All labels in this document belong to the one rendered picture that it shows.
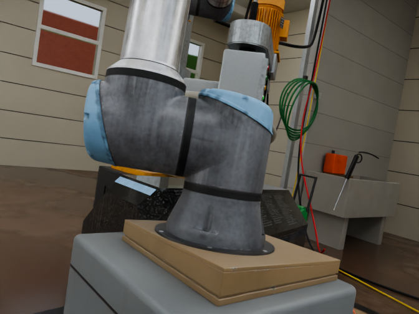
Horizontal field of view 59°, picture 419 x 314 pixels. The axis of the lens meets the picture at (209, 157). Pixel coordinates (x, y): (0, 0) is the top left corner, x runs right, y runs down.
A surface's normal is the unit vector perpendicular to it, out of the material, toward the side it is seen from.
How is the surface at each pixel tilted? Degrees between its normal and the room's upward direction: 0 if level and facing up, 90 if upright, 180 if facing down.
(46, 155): 90
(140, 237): 90
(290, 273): 90
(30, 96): 90
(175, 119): 70
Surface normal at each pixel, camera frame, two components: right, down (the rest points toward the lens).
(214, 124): 0.16, -0.37
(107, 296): -0.76, -0.09
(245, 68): -0.20, 0.02
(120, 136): 0.05, 0.31
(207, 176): -0.38, -0.07
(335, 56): 0.62, 0.14
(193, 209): -0.44, -0.43
